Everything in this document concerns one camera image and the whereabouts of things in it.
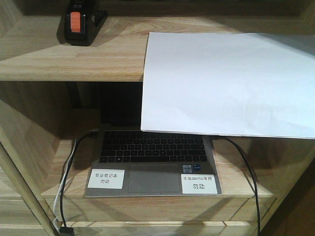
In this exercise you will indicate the white paper sheets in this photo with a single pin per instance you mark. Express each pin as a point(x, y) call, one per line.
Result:
point(230, 84)

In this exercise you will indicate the black stapler with orange label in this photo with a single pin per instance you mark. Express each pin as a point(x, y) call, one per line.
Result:
point(82, 22)

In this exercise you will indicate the silver laptop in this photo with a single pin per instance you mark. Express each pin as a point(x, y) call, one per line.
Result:
point(153, 162)

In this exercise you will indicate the white label sticker right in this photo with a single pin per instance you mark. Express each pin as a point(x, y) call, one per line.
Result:
point(198, 184)

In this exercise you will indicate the white label sticker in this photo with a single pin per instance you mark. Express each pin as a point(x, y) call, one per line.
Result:
point(106, 178)
point(198, 184)

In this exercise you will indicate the white label sticker left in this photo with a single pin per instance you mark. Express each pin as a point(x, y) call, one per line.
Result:
point(106, 178)

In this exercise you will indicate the wooden shelf unit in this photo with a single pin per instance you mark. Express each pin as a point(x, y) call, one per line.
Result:
point(37, 120)

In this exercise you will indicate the grey usb adapter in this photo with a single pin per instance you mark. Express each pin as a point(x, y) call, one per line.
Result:
point(66, 231)

